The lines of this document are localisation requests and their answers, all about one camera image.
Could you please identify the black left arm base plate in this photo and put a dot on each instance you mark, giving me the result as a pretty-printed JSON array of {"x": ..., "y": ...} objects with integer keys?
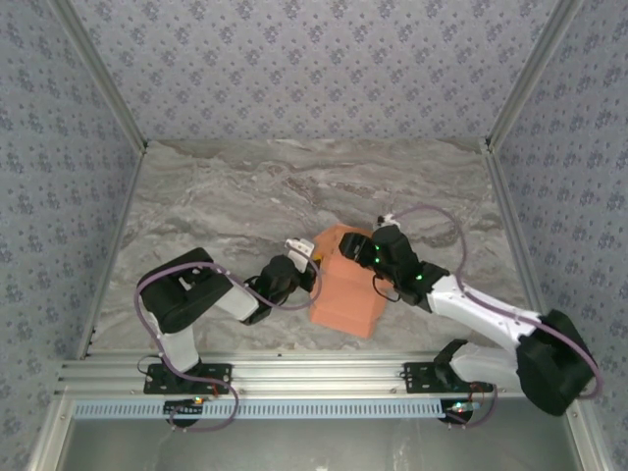
[{"x": 216, "y": 380}]

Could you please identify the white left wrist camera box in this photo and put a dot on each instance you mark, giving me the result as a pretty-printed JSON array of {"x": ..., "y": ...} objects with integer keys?
[{"x": 299, "y": 250}]

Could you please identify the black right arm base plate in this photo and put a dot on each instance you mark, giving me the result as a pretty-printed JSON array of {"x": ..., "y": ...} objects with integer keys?
[{"x": 422, "y": 380}]

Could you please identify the aluminium front rail frame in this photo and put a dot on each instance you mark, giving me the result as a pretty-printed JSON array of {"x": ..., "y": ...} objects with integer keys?
[{"x": 314, "y": 373}]

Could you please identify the grey metal lower panel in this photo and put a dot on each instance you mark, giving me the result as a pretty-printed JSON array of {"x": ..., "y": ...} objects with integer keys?
[{"x": 319, "y": 446}]

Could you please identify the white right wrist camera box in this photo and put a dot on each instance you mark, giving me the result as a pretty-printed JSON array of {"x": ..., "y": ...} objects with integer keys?
[{"x": 387, "y": 221}]

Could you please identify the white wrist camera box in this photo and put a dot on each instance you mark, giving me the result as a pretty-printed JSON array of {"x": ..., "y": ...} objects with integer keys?
[
  {"x": 299, "y": 250},
  {"x": 387, "y": 221}
]

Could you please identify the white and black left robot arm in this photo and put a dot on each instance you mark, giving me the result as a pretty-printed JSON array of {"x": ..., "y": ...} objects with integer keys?
[{"x": 181, "y": 289}]

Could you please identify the aluminium corner post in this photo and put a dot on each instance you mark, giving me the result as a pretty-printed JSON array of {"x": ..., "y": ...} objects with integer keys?
[
  {"x": 98, "y": 73},
  {"x": 532, "y": 73}
]

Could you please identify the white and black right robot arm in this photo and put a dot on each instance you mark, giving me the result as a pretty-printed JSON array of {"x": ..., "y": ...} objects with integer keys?
[{"x": 554, "y": 363}]

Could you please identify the orange paper box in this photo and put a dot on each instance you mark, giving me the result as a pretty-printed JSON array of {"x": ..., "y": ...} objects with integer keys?
[{"x": 350, "y": 299}]

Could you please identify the small black electronics board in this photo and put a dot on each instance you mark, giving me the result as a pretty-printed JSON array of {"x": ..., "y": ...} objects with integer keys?
[
  {"x": 184, "y": 408},
  {"x": 461, "y": 409}
]

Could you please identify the aluminium table side rail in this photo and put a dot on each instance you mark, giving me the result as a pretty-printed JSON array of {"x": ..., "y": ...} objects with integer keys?
[
  {"x": 515, "y": 221},
  {"x": 110, "y": 255}
]

